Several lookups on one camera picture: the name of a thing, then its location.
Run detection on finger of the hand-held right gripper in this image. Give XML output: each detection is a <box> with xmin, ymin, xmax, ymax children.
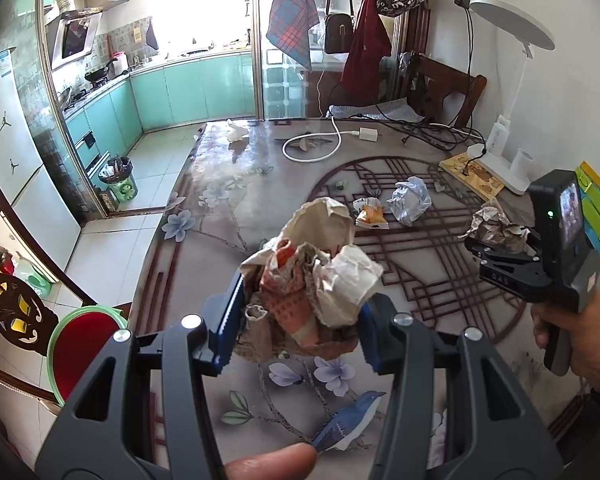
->
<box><xmin>522</xmin><ymin>229</ymin><xmax>545</xmax><ymax>261</ymax></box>
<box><xmin>464</xmin><ymin>238</ymin><xmax>490</xmax><ymax>262</ymax></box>

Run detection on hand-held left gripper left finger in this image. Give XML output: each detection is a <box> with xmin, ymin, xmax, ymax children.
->
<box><xmin>35</xmin><ymin>270</ymin><xmax>246</xmax><ymax>480</ymax></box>

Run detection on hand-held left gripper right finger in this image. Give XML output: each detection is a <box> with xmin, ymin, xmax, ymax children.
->
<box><xmin>357</xmin><ymin>292</ymin><xmax>566</xmax><ymax>480</ymax></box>

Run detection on brown paper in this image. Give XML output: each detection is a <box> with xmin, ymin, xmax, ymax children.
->
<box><xmin>457</xmin><ymin>200</ymin><xmax>531</xmax><ymax>256</ymax></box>

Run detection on red brown wrapper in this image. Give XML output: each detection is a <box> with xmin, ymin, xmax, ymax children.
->
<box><xmin>234</xmin><ymin>197</ymin><xmax>385</xmax><ymax>363</ymax></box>

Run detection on person's right hand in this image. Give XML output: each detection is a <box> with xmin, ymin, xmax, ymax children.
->
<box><xmin>530</xmin><ymin>287</ymin><xmax>600</xmax><ymax>393</ymax></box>

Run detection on person's left hand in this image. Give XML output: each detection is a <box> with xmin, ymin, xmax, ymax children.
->
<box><xmin>224</xmin><ymin>444</ymin><xmax>318</xmax><ymax>480</ymax></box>

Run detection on yellow book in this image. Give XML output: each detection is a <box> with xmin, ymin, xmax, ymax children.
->
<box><xmin>439</xmin><ymin>152</ymin><xmax>506</xmax><ymax>200</ymax></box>

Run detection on yellow snack wrapper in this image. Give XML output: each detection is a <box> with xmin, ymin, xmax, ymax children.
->
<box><xmin>352</xmin><ymin>197</ymin><xmax>390</xmax><ymax>231</ymax></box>

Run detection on red stool with green rim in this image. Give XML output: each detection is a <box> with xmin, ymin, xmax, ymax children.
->
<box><xmin>46</xmin><ymin>305</ymin><xmax>128</xmax><ymax>408</ymax></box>

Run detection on brown wooden chair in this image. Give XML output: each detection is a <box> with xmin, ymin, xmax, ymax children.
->
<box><xmin>400</xmin><ymin>52</ymin><xmax>488</xmax><ymax>128</ymax></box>

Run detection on green waste bin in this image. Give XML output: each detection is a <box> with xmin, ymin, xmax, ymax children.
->
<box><xmin>99</xmin><ymin>156</ymin><xmax>140</xmax><ymax>201</ymax></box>

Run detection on silver foil bag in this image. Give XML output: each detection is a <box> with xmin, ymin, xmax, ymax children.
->
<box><xmin>327</xmin><ymin>99</ymin><xmax>426</xmax><ymax>123</ymax></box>

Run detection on dark carved wooden chair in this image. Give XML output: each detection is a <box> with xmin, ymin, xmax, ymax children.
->
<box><xmin>0</xmin><ymin>170</ymin><xmax>131</xmax><ymax>411</ymax></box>

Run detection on green plastic container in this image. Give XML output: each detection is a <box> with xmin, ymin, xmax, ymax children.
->
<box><xmin>15</xmin><ymin>255</ymin><xmax>51</xmax><ymax>296</ymax></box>

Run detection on red bag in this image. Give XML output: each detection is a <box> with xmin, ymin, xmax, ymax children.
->
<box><xmin>340</xmin><ymin>0</ymin><xmax>393</xmax><ymax>93</ymax></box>

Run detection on white desk lamp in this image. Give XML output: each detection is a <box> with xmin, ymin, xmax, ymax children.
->
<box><xmin>467</xmin><ymin>0</ymin><xmax>556</xmax><ymax>196</ymax></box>

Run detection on teal kitchen cabinets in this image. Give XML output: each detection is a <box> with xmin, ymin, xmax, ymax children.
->
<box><xmin>62</xmin><ymin>52</ymin><xmax>261</xmax><ymax>171</ymax></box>

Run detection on black handbag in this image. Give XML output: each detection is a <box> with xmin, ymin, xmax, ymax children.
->
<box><xmin>322</xmin><ymin>0</ymin><xmax>356</xmax><ymax>55</ymax></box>

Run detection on black wok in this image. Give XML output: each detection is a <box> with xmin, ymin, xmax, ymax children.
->
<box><xmin>84</xmin><ymin>60</ymin><xmax>118</xmax><ymax>83</ymax></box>

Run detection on white fridge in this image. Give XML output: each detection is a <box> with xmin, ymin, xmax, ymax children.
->
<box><xmin>0</xmin><ymin>47</ymin><xmax>83</xmax><ymax>281</ymax></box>

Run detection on plaid cloth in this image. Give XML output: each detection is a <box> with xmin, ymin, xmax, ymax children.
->
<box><xmin>266</xmin><ymin>0</ymin><xmax>321</xmax><ymax>72</ymax></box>

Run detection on steel range hood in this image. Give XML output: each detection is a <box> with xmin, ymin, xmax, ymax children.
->
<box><xmin>50</xmin><ymin>7</ymin><xmax>103</xmax><ymax>71</ymax></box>

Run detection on black cable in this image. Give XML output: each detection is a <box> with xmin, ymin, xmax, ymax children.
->
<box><xmin>375</xmin><ymin>100</ymin><xmax>486</xmax><ymax>151</ymax></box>

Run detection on white cable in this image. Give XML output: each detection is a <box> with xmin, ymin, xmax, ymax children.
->
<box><xmin>281</xmin><ymin>116</ymin><xmax>363</xmax><ymax>163</ymax></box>

